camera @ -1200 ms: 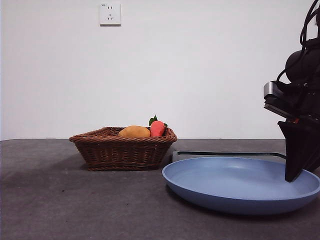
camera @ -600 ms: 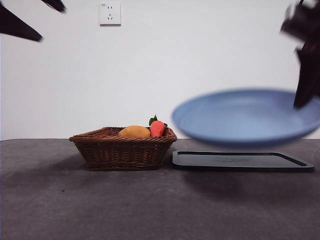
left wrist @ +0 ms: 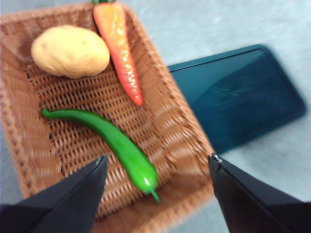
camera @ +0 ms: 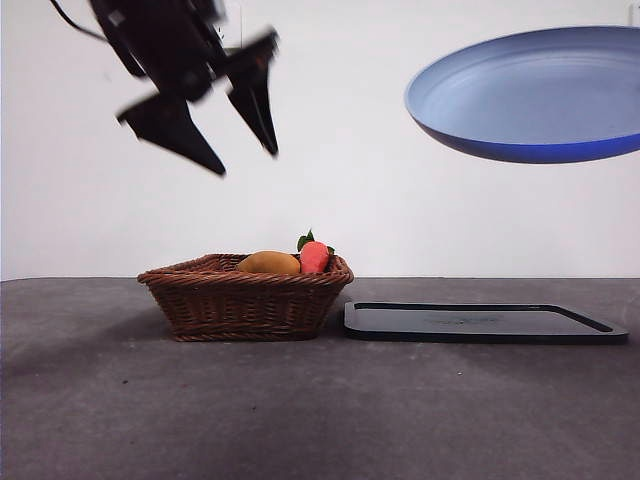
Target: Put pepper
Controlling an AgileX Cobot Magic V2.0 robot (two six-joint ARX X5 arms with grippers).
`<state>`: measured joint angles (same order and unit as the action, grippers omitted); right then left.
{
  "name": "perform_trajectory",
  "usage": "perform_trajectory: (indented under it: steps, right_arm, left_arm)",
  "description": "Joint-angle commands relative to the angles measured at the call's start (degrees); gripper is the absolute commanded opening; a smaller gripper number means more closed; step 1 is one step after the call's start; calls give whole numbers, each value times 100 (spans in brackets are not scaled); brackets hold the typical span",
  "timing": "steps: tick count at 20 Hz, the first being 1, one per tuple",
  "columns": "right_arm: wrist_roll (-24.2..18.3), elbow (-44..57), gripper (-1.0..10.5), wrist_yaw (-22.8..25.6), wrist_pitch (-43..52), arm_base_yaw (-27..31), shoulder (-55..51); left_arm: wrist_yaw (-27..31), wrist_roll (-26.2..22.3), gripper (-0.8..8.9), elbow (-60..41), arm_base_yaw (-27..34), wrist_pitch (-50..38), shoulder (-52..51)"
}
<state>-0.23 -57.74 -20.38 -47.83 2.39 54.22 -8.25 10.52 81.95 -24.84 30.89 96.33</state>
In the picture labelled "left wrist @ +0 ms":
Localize brown wicker basket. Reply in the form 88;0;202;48
0;1;217;233

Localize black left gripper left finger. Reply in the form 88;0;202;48
0;153;109;233

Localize black glossy flat tray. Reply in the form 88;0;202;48
167;43;307;154

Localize yellow-brown potato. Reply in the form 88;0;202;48
30;24;111;80

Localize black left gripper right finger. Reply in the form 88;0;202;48
208;152;311;233

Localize green chili pepper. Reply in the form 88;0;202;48
41;108;161;203

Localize orange carrot with green leaves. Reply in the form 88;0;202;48
91;0;145;107

